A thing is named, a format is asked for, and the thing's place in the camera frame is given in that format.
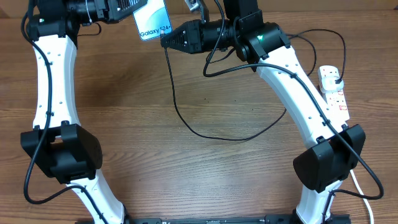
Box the smartphone with blue screen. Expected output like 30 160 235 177
132 0 173 41

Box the black USB charging cable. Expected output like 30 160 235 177
160 28 347 142

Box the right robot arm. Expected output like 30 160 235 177
161 1 366 223

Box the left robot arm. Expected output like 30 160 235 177
21 0 145 223

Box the white power strip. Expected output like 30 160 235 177
318 65 349 121

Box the white USB wall charger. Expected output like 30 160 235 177
320 77 344 94

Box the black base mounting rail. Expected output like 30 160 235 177
74 213 352 224

